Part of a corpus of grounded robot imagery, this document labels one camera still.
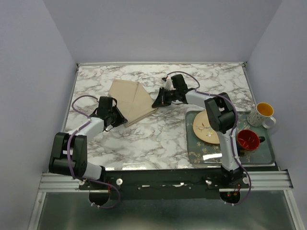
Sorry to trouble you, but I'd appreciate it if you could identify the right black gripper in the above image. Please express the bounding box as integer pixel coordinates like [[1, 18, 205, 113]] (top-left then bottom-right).
[[151, 87, 178, 108]]

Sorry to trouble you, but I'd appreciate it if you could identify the beige cloth napkin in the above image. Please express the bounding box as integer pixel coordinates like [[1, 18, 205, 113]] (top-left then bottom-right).
[[108, 80, 157, 127]]

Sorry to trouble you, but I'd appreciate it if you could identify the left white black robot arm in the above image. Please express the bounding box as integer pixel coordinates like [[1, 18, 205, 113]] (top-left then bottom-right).
[[48, 96, 128, 189]]

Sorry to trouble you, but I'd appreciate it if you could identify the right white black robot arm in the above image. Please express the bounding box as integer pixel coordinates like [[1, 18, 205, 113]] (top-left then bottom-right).
[[152, 74, 243, 188]]

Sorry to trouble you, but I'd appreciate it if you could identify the white floral mug yellow inside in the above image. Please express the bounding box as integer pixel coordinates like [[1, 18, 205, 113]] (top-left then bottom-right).
[[247, 103, 277, 129]]

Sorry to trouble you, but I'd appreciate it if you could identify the beige floral plate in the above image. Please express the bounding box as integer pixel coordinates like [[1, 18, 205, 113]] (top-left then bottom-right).
[[193, 111, 220, 144]]

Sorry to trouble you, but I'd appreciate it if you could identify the teal floral serving tray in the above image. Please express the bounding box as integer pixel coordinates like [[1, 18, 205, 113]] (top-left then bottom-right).
[[185, 111, 275, 168]]

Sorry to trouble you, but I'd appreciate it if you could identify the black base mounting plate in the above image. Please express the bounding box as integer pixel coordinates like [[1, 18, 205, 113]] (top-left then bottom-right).
[[79, 168, 251, 209]]

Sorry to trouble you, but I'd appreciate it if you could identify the red black cup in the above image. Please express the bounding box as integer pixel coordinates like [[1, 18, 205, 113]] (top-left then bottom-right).
[[236, 129, 266, 152]]

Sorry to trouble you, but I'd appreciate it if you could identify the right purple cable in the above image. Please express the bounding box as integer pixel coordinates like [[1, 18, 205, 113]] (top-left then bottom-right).
[[162, 71, 252, 207]]

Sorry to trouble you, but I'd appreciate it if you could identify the purple cable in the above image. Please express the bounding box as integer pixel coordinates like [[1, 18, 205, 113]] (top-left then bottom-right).
[[67, 95, 121, 209], [162, 71, 252, 207]]

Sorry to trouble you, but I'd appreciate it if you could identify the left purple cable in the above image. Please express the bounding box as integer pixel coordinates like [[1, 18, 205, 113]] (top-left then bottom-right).
[[67, 95, 121, 209]]

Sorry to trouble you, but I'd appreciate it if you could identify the aluminium frame rail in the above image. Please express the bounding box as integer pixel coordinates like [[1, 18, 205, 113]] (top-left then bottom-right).
[[38, 171, 293, 193]]

